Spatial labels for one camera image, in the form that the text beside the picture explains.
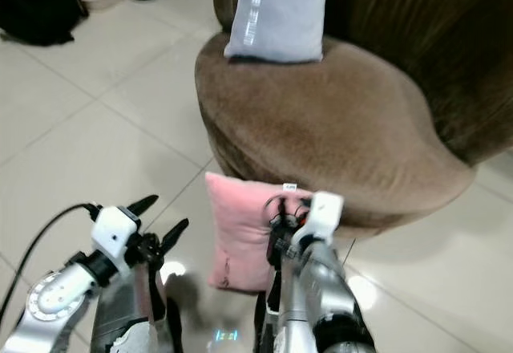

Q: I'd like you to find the pink square pillow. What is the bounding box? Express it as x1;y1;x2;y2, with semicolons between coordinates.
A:
204;171;299;293

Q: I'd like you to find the brown fabric sofa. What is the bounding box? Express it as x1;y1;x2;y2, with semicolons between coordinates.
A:
194;0;513;238

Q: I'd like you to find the grey pillow with white print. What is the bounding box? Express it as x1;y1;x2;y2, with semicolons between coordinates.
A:
224;0;340;63

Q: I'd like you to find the silver robot left leg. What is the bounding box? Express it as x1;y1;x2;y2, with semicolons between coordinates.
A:
90;273;171;353

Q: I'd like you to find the silver robot leg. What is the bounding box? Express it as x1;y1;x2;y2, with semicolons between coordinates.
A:
255;249;299;353
90;273;171;353

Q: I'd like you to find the silver robot right leg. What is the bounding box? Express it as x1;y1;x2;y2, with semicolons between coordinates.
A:
255;249;299;353

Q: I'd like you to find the black bag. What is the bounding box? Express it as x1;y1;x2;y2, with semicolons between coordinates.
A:
0;0;90;47

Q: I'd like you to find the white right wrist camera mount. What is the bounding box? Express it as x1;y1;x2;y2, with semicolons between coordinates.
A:
300;191;346;246

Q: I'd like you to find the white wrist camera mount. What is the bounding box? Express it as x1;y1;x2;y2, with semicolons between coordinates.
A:
300;191;346;246
91;205;142;260

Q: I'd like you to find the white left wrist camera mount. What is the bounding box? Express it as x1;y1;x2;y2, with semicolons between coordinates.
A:
91;205;142;260

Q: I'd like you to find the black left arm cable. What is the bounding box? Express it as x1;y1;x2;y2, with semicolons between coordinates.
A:
0;202;99;323

